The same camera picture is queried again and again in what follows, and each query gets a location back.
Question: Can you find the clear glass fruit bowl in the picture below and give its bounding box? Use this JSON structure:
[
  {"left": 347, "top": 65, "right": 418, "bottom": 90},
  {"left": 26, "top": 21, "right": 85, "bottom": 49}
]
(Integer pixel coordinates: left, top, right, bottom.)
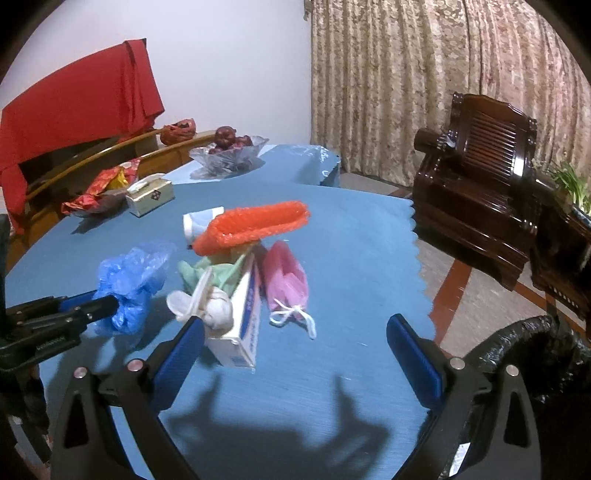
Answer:
[{"left": 188, "top": 135, "right": 269, "bottom": 178}]

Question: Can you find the red bag with dark print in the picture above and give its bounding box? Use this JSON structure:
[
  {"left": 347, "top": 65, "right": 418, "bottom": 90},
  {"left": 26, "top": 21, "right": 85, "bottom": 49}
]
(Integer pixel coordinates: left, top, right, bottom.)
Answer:
[{"left": 160, "top": 119, "right": 197, "bottom": 146}]

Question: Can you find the pink drawstring pouch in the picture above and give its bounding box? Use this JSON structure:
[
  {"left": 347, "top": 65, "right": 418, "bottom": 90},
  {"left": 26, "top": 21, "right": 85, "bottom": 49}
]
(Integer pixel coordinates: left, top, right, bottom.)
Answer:
[{"left": 261, "top": 241, "right": 317, "bottom": 340}]

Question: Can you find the white paper cup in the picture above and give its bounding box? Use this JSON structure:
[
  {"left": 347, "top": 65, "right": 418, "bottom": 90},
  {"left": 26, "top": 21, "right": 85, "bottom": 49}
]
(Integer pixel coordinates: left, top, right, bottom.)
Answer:
[{"left": 182, "top": 206, "right": 225, "bottom": 250}]

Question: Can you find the dark wooden slatted armchair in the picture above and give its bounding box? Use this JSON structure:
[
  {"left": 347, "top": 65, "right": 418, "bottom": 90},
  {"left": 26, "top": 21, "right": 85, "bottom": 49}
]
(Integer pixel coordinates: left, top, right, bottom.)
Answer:
[{"left": 412, "top": 92, "right": 555, "bottom": 291}]

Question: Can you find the beige floral curtain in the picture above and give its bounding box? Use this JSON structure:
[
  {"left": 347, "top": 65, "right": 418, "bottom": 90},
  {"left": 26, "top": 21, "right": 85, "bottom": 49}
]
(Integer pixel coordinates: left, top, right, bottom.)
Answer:
[{"left": 304, "top": 0, "right": 591, "bottom": 195}]

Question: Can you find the small white carton box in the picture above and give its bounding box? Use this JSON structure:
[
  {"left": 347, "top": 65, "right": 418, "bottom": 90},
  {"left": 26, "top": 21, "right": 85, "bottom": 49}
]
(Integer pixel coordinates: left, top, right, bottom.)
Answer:
[{"left": 205, "top": 254, "right": 262, "bottom": 368}]

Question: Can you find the dark wooden side table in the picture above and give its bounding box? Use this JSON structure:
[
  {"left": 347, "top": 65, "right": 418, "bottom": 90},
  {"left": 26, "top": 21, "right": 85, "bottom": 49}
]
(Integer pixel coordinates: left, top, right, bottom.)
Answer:
[{"left": 531, "top": 185, "right": 591, "bottom": 324}]

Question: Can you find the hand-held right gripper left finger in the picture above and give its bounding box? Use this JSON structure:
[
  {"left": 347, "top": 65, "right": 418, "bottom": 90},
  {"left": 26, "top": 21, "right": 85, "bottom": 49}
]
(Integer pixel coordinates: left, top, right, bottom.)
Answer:
[{"left": 50, "top": 318, "right": 206, "bottom": 480}]

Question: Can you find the black bag-lined trash bin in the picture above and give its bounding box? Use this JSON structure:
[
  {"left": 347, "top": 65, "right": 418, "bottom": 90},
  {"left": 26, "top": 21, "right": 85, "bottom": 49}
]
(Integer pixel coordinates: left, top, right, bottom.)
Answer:
[{"left": 462, "top": 314, "right": 591, "bottom": 480}]

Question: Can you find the green face mask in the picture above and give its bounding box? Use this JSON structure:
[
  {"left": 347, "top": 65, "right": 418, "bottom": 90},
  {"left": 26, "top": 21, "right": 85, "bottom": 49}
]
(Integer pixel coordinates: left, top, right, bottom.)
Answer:
[{"left": 178, "top": 251, "right": 250, "bottom": 296}]

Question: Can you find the beige tissue box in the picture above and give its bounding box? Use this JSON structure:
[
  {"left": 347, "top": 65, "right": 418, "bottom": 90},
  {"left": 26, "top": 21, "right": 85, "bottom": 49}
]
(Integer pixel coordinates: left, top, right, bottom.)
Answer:
[{"left": 126, "top": 173, "right": 176, "bottom": 217}]

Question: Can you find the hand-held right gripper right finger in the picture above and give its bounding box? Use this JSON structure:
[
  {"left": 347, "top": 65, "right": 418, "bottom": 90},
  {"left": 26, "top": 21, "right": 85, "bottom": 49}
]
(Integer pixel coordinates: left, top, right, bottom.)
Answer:
[{"left": 387, "top": 314, "right": 543, "bottom": 480}]

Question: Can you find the wooden sofa frame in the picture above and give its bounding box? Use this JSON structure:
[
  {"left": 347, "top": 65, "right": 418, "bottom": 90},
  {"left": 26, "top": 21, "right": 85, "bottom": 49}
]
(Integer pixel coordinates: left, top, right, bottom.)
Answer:
[{"left": 7, "top": 129, "right": 167, "bottom": 273}]

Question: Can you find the green leafy plant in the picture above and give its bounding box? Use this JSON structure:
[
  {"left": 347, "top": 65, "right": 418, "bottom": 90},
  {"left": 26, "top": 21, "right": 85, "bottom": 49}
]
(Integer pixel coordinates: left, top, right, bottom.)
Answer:
[{"left": 549, "top": 161, "right": 591, "bottom": 208}]

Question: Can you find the pile of red snack packets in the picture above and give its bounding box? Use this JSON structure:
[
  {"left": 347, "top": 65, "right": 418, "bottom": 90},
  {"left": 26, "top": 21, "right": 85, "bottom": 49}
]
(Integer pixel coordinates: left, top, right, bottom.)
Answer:
[{"left": 61, "top": 158, "right": 141, "bottom": 217}]

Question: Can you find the long orange foam net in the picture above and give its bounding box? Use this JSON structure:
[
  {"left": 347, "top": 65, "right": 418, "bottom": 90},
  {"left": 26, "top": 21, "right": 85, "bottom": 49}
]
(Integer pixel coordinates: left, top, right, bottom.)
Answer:
[{"left": 192, "top": 200, "right": 309, "bottom": 256}]

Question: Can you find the red cloth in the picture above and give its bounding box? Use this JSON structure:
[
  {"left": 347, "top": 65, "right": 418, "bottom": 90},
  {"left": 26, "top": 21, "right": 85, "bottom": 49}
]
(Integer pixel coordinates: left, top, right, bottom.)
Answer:
[{"left": 0, "top": 39, "right": 165, "bottom": 234}]

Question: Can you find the blue plastic bag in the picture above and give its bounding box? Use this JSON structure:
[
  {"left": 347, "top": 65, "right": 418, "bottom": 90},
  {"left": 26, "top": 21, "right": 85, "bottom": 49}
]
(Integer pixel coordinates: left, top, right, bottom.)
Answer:
[{"left": 95, "top": 240, "right": 176, "bottom": 337}]

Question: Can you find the white tissue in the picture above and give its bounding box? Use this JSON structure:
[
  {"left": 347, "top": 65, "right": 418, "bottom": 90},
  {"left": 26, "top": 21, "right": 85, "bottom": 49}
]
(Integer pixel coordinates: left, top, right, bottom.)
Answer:
[{"left": 205, "top": 287, "right": 232, "bottom": 330}]

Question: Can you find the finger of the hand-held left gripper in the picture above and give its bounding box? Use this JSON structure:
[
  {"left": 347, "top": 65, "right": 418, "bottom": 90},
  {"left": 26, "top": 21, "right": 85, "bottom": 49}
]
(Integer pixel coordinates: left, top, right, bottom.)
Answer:
[
  {"left": 18, "top": 295, "right": 119, "bottom": 344},
  {"left": 7, "top": 291, "right": 100, "bottom": 324}
]

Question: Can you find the blue scalloped tablecloth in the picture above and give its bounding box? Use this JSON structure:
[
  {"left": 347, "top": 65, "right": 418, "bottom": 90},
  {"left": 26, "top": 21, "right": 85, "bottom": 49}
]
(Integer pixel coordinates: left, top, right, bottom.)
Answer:
[{"left": 4, "top": 182, "right": 439, "bottom": 480}]

